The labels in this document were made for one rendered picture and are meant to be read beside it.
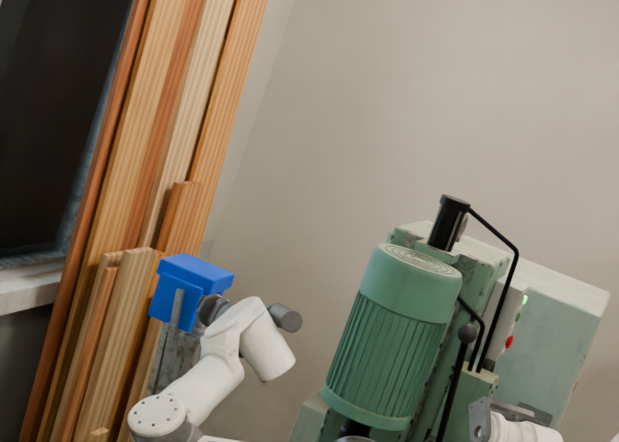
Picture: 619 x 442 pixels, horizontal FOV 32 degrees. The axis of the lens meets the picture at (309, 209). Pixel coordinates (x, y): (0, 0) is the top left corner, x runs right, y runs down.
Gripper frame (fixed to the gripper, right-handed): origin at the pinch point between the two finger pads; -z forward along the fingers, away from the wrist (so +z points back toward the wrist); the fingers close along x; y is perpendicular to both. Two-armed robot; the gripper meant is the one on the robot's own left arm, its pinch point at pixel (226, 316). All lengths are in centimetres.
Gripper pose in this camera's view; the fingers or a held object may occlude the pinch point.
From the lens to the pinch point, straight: 189.2
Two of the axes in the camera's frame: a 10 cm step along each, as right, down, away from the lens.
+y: 4.4, -8.9, 0.9
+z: 2.9, 0.5, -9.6
